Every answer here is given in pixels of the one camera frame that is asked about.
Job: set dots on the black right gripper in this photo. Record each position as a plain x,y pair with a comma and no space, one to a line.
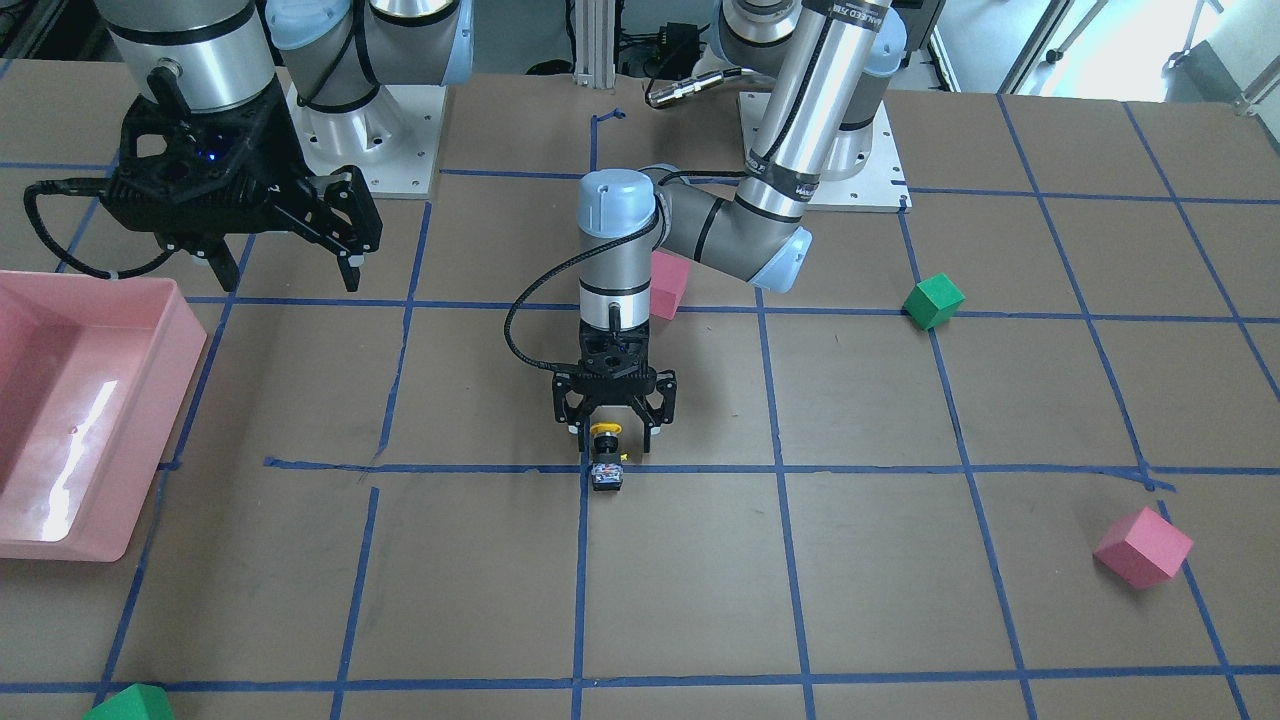
287,152

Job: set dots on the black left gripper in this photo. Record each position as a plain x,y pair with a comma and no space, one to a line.
571,408

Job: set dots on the yellow push button switch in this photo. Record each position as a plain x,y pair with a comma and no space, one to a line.
606,473

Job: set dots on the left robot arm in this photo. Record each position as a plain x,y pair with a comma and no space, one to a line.
829,62

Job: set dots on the pink cube near centre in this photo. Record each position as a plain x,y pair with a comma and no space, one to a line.
670,276

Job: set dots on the pink cube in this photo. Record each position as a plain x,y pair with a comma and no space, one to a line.
1144,549
670,276

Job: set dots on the pink plastic bin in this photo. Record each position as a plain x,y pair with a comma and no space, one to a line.
93,374

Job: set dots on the green cube near base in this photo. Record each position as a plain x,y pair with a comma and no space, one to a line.
933,301

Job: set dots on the green cube near bin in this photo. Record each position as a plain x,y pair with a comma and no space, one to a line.
136,702

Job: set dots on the pink cube far side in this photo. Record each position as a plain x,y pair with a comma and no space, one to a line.
1144,549

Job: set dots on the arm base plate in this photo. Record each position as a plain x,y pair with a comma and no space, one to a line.
394,139
864,171

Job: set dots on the aluminium frame post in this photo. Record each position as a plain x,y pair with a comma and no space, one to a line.
595,28

